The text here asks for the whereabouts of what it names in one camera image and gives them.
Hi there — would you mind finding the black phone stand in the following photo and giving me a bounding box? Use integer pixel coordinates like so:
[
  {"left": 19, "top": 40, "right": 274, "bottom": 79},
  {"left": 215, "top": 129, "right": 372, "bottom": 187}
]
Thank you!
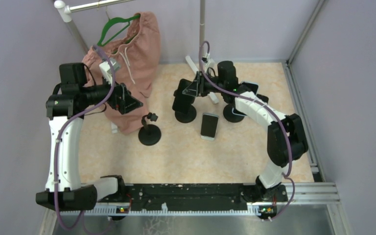
[
  {"left": 172, "top": 90, "right": 197, "bottom": 123},
  {"left": 138, "top": 113, "right": 162, "bottom": 146},
  {"left": 221, "top": 92, "right": 269, "bottom": 123}
]

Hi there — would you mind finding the black smartphone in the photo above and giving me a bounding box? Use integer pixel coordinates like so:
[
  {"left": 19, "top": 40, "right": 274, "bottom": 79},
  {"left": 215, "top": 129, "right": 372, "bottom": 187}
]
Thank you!
[{"left": 172, "top": 80, "right": 195, "bottom": 114}]

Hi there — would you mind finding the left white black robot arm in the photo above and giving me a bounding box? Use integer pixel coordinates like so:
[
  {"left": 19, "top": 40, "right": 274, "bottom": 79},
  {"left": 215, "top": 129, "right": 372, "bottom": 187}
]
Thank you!
[{"left": 35, "top": 60, "right": 143, "bottom": 212}]

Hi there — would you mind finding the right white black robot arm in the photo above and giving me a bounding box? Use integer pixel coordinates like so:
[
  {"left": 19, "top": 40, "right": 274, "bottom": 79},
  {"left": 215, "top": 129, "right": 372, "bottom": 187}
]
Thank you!
[{"left": 172, "top": 61, "right": 308, "bottom": 196}]

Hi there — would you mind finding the blue-cased smartphone on stand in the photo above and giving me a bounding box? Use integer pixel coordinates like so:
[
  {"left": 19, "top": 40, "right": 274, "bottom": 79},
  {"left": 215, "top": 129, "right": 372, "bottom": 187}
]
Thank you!
[{"left": 232, "top": 81, "right": 259, "bottom": 117}]

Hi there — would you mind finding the white-edged smartphone on table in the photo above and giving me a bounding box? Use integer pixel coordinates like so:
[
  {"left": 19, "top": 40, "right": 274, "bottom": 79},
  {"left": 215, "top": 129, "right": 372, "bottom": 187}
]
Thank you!
[{"left": 200, "top": 113, "right": 219, "bottom": 141}]

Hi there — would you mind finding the pink hanging garment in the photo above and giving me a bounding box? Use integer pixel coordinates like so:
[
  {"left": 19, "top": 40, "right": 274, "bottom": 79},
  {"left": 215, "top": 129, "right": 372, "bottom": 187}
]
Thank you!
[{"left": 81, "top": 12, "right": 162, "bottom": 136}]

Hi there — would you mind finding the green clothes hanger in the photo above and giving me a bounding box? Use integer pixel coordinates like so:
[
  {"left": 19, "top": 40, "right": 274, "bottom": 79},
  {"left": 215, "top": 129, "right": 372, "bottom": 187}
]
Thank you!
[{"left": 97, "top": 13, "right": 141, "bottom": 47}]

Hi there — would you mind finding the metal clothes rack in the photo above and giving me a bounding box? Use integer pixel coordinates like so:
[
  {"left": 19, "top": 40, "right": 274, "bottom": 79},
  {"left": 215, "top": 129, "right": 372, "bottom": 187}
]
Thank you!
[{"left": 52, "top": 0, "right": 220, "bottom": 134}]

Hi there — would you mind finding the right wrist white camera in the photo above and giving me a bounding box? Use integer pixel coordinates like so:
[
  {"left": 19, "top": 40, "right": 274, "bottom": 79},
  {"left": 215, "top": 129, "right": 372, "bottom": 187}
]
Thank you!
[{"left": 200, "top": 52, "right": 215, "bottom": 71}]

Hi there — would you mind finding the wrist white camera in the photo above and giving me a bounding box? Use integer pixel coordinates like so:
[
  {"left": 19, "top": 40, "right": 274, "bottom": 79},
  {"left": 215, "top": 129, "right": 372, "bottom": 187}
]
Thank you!
[
  {"left": 99, "top": 58, "right": 121, "bottom": 85},
  {"left": 200, "top": 52, "right": 215, "bottom": 71}
]

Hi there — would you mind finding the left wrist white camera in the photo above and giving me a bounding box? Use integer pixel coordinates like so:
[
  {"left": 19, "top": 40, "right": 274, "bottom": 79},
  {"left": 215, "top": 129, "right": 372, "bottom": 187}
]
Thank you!
[{"left": 99, "top": 58, "right": 121, "bottom": 85}]

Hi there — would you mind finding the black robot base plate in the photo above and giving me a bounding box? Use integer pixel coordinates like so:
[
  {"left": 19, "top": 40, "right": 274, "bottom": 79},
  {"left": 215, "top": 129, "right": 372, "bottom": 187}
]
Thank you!
[{"left": 102, "top": 183, "right": 288, "bottom": 219}]

